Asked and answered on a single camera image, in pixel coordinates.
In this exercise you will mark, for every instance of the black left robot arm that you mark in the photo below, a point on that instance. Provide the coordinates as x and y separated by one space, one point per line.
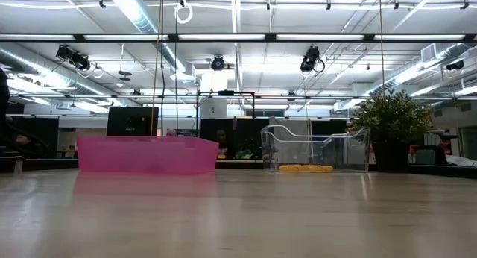
3 101

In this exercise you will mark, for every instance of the black beam with light strips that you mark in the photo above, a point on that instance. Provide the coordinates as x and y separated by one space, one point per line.
272 37

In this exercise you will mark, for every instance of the green potted plant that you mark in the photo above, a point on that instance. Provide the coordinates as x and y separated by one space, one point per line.
391 120

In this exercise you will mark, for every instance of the clear plastic bin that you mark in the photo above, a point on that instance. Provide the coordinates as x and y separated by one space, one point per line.
343 153

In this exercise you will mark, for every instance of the black partition panel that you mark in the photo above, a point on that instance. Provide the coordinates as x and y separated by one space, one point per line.
44 131
206 125

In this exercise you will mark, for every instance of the person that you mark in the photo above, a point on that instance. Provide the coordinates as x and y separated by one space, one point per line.
221 138
171 132

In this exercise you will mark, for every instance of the black chair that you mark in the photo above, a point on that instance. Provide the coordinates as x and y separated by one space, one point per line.
428 155

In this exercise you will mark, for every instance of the black computer monitor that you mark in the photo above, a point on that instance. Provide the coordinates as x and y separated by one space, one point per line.
132 121

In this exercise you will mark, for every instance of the pink plastic bin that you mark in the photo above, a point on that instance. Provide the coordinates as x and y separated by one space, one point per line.
145 155

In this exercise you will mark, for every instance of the black ceiling camera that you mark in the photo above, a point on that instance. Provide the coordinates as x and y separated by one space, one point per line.
455 65
74 58
309 62
218 63

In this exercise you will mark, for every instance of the black metal frame stand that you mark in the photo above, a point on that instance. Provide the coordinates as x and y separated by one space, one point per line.
225 92

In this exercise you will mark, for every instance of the black aluminium rig frame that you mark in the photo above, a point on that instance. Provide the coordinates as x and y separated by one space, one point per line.
48 164

